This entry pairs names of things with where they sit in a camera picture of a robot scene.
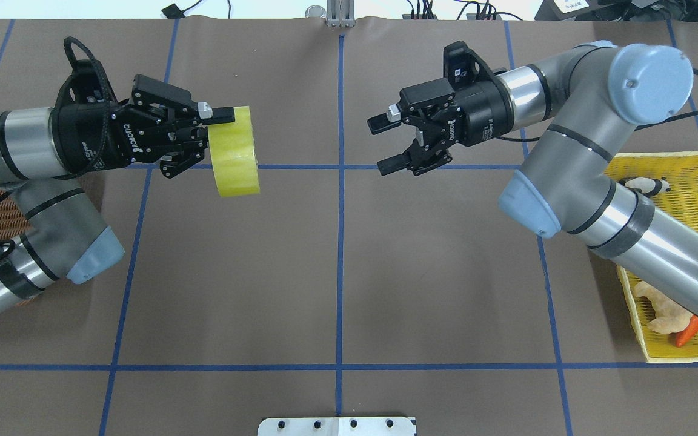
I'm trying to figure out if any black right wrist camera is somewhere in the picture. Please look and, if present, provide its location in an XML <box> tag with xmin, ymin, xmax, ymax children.
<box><xmin>443</xmin><ymin>41</ymin><xmax>495</xmax><ymax>90</ymax></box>

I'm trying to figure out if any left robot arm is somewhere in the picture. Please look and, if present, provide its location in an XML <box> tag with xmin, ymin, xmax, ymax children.
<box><xmin>0</xmin><ymin>72</ymin><xmax>238</xmax><ymax>314</ymax></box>

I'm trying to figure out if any toy orange carrot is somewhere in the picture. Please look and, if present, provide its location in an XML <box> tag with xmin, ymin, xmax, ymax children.
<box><xmin>675</xmin><ymin>314</ymin><xmax>698</xmax><ymax>348</ymax></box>

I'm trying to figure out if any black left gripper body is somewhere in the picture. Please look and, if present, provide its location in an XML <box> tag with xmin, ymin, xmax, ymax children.
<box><xmin>52</xmin><ymin>74</ymin><xmax>210</xmax><ymax>177</ymax></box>

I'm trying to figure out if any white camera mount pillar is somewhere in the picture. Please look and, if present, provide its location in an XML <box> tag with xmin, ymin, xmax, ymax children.
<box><xmin>257</xmin><ymin>416</ymin><xmax>418</xmax><ymax>435</ymax></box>

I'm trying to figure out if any toy bread croissant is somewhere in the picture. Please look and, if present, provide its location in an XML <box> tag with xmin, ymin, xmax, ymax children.
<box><xmin>632</xmin><ymin>281</ymin><xmax>693</xmax><ymax>334</ymax></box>

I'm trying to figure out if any small black phone device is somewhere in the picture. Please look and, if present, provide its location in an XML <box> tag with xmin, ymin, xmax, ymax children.
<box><xmin>161</xmin><ymin>4</ymin><xmax>185</xmax><ymax>19</ymax></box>

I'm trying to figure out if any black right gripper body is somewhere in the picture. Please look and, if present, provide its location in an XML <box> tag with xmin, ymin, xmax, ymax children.
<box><xmin>399</xmin><ymin>78</ymin><xmax>514</xmax><ymax>176</ymax></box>

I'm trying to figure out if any aluminium frame post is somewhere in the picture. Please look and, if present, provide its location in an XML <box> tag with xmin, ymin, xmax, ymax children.
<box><xmin>325</xmin><ymin>0</ymin><xmax>356</xmax><ymax>28</ymax></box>

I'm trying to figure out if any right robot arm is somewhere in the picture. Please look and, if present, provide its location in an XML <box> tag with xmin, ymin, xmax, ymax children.
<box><xmin>367</xmin><ymin>41</ymin><xmax>698</xmax><ymax>315</ymax></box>

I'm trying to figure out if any yellow tape roll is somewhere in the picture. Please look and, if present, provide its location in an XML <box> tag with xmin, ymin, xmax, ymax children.
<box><xmin>208</xmin><ymin>107</ymin><xmax>261</xmax><ymax>197</ymax></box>

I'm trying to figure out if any yellow plastic basket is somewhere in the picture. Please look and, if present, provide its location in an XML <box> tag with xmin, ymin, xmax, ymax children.
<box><xmin>606</xmin><ymin>151</ymin><xmax>698</xmax><ymax>363</ymax></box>

